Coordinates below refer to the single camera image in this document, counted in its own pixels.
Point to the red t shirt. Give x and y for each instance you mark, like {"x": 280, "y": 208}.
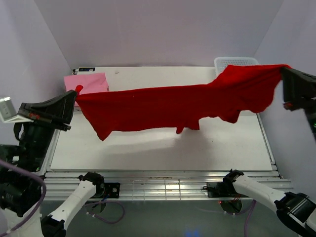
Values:
{"x": 236, "y": 89}

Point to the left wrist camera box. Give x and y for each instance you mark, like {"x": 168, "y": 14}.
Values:
{"x": 7, "y": 110}

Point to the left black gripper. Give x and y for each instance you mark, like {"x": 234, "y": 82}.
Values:
{"x": 59, "y": 108}

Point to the aluminium frame rails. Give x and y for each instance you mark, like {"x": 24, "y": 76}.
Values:
{"x": 158, "y": 164}

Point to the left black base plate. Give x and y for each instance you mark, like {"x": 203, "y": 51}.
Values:
{"x": 110, "y": 190}

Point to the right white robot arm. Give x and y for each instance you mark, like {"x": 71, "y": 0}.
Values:
{"x": 296, "y": 211}

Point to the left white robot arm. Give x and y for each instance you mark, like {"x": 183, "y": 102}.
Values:
{"x": 22, "y": 190}

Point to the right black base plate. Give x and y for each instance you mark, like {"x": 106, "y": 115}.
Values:
{"x": 220, "y": 190}

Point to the white plastic basket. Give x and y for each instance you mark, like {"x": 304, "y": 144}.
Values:
{"x": 221, "y": 63}

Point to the black label device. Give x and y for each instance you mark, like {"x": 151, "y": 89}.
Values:
{"x": 83, "y": 69}

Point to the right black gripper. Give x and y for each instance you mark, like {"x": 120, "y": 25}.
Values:
{"x": 297, "y": 87}

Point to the pink folded t shirt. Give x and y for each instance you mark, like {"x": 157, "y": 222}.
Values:
{"x": 92, "y": 83}

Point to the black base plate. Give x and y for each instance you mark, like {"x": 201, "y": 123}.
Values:
{"x": 220, "y": 190}
{"x": 110, "y": 190}

